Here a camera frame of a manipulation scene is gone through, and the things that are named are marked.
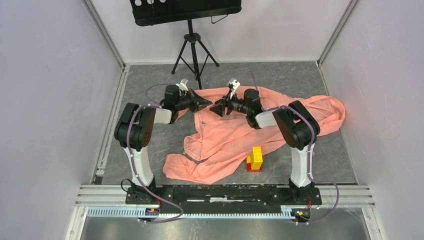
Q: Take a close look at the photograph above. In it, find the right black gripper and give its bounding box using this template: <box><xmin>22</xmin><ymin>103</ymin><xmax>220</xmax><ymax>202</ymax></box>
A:
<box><xmin>209</xmin><ymin>89</ymin><xmax>250</xmax><ymax>118</ymax></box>

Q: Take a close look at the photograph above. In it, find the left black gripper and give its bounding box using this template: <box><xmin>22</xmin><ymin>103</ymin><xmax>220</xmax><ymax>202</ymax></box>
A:
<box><xmin>175</xmin><ymin>88</ymin><xmax>213</xmax><ymax>113</ymax></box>

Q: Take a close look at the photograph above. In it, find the salmon pink thin jacket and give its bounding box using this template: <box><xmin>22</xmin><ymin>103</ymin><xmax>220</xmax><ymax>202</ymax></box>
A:
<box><xmin>162</xmin><ymin>86</ymin><xmax>346</xmax><ymax>185</ymax></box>

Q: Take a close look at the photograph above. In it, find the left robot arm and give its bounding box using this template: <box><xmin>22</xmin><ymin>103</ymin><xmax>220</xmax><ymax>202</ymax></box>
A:
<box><xmin>114</xmin><ymin>83</ymin><xmax>212</xmax><ymax>204</ymax></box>

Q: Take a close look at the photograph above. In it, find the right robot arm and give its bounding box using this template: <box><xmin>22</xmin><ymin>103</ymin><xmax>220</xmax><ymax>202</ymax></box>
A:
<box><xmin>210</xmin><ymin>88</ymin><xmax>321</xmax><ymax>204</ymax></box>

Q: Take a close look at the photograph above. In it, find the black music stand tripod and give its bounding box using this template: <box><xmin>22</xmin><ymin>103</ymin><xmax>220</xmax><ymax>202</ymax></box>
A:
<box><xmin>130</xmin><ymin>0</ymin><xmax>242</xmax><ymax>89</ymax></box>

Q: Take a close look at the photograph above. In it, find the yellow toy brick block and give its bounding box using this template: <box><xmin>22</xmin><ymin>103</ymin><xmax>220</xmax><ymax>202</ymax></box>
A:
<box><xmin>250</xmin><ymin>146</ymin><xmax>263</xmax><ymax>170</ymax></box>

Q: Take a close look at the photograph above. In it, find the red toy brick base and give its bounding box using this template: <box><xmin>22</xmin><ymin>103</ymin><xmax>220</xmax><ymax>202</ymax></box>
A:
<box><xmin>246</xmin><ymin>156</ymin><xmax>263</xmax><ymax>172</ymax></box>

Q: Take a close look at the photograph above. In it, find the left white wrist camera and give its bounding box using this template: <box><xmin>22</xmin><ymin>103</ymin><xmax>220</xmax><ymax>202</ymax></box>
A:
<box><xmin>175</xmin><ymin>78</ymin><xmax>189</xmax><ymax>93</ymax></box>

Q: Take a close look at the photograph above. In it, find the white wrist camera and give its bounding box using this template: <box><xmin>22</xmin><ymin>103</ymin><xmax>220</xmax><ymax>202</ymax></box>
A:
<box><xmin>175</xmin><ymin>78</ymin><xmax>189</xmax><ymax>93</ymax></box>
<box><xmin>227</xmin><ymin>78</ymin><xmax>241</xmax><ymax>99</ymax></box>

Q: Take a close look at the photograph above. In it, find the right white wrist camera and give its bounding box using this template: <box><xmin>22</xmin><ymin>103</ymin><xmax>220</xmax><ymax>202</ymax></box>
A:
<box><xmin>227</xmin><ymin>78</ymin><xmax>241</xmax><ymax>99</ymax></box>

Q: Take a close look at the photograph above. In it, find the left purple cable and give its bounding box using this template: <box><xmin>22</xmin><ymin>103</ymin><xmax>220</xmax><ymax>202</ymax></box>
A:
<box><xmin>126</xmin><ymin>83</ymin><xmax>185</xmax><ymax>225</ymax></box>

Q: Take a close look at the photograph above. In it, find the purple cable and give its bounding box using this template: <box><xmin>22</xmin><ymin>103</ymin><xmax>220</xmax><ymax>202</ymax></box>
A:
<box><xmin>235</xmin><ymin>70</ymin><xmax>341</xmax><ymax>226</ymax></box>
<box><xmin>126</xmin><ymin>83</ymin><xmax>185</xmax><ymax>225</ymax></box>

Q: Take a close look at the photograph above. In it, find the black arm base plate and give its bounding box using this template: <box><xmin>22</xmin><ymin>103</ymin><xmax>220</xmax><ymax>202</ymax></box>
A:
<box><xmin>125</xmin><ymin>184</ymin><xmax>322</xmax><ymax>215</ymax></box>

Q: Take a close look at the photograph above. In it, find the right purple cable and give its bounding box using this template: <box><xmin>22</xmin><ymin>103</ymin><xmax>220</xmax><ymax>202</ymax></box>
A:
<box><xmin>235</xmin><ymin>70</ymin><xmax>341</xmax><ymax>226</ymax></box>

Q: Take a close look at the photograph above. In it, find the white slotted cable duct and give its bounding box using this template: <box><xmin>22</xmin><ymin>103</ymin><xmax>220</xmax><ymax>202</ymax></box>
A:
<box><xmin>86</xmin><ymin>206</ymin><xmax>307</xmax><ymax>220</ymax></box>

